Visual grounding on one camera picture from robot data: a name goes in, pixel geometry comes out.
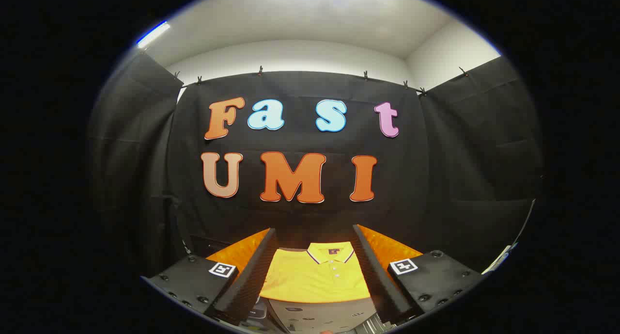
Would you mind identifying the yellow polo shirt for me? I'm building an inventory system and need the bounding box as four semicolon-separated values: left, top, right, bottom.
259;241;372;304

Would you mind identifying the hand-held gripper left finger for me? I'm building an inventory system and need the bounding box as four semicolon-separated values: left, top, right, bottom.
140;227;279;325

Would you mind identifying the row of black clips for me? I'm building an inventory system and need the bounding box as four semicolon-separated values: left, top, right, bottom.
172;65;470;97

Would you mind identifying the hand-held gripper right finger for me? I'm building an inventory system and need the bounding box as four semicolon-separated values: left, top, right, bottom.
352;224;485;324

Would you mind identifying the narrow ceiling light strip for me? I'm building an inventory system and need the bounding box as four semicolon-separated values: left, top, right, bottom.
137;21;171;49

